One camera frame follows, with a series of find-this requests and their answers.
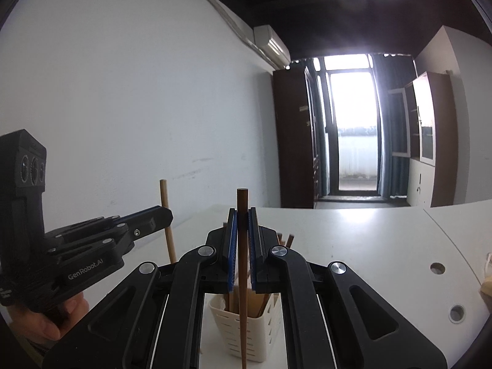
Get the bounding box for beige bag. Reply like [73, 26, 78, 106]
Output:
[478, 253, 492, 293]

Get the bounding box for light brown chopstick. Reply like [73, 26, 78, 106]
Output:
[159, 179, 178, 265]

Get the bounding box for person's left hand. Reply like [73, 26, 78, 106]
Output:
[11, 292, 91, 343]

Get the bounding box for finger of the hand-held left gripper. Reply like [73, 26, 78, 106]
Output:
[90, 205, 165, 225]
[45, 206, 174, 256]

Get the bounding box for blue-grey curtain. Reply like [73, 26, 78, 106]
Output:
[371, 54, 418, 198]
[305, 58, 332, 198]

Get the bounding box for white wall conduit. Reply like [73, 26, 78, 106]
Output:
[171, 0, 275, 66]

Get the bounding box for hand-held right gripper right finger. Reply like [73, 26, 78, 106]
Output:
[248, 207, 448, 369]

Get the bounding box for dark brown wardrobe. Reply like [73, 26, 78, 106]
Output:
[272, 65, 319, 209]

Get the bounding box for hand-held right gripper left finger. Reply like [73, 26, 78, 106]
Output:
[42, 208, 237, 369]

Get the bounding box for white air conditioner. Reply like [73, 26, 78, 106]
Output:
[253, 25, 292, 67]

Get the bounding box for cream plastic utensil holder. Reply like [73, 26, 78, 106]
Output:
[208, 271, 283, 364]

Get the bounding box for glass balcony door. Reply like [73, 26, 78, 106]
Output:
[325, 54, 379, 193]

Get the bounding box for brown cabinet with white doors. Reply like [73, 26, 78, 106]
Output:
[388, 71, 458, 208]

